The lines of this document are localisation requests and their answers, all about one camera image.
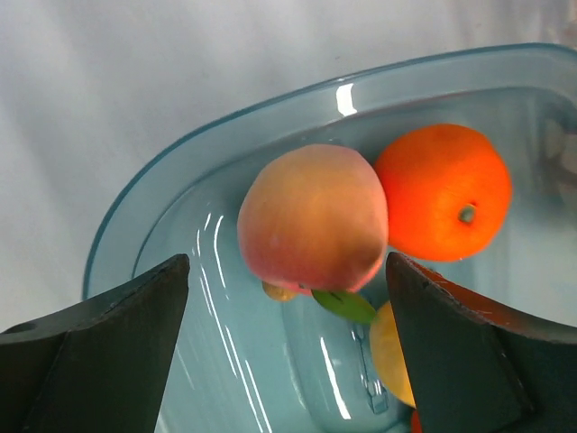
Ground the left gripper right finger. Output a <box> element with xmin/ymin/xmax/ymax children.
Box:
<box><xmin>386</xmin><ymin>253</ymin><xmax>576</xmax><ymax>432</ymax></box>

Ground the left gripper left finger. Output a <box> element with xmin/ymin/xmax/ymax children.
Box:
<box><xmin>1</xmin><ymin>254</ymin><xmax>189</xmax><ymax>432</ymax></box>

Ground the orange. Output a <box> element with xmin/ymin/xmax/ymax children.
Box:
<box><xmin>374</xmin><ymin>124</ymin><xmax>513</xmax><ymax>262</ymax></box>

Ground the peach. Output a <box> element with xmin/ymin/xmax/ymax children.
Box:
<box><xmin>236</xmin><ymin>143</ymin><xmax>389</xmax><ymax>325</ymax></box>

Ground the blue transparent plastic bin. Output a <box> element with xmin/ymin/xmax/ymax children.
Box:
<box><xmin>84</xmin><ymin>43</ymin><xmax>576</xmax><ymax>432</ymax></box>

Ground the small brown nut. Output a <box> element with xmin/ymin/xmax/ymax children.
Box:
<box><xmin>262</xmin><ymin>281</ymin><xmax>298</xmax><ymax>302</ymax></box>

